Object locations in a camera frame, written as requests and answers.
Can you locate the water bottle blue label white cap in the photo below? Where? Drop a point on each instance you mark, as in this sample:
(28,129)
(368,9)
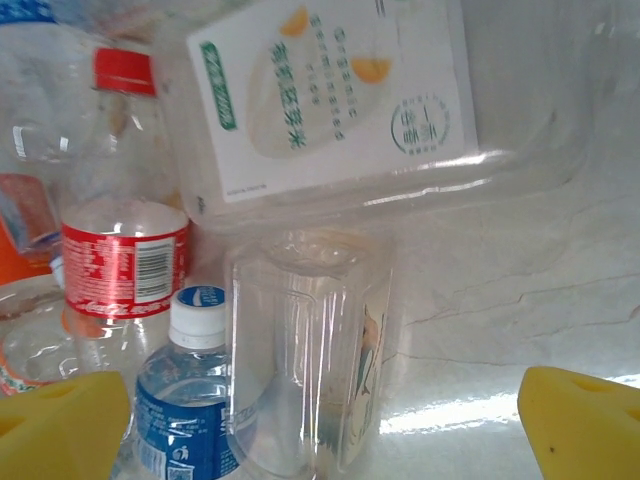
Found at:
(175,425)

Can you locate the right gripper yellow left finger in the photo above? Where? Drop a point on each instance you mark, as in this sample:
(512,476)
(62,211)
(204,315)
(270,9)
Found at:
(55,430)

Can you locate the clear purple-tinted ribbed bottle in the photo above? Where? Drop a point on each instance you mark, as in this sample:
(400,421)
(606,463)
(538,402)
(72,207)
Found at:
(300,375)

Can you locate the orange label juice bottle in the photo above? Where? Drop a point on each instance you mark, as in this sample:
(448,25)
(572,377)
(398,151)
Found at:
(12,260)

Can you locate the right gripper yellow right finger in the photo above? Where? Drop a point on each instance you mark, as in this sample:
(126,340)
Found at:
(590,435)

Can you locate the clear cola bottle red label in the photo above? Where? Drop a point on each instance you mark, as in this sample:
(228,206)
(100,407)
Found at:
(120,270)

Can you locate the clear bottle white green label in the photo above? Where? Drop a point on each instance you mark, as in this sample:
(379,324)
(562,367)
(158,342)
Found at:
(325,100)

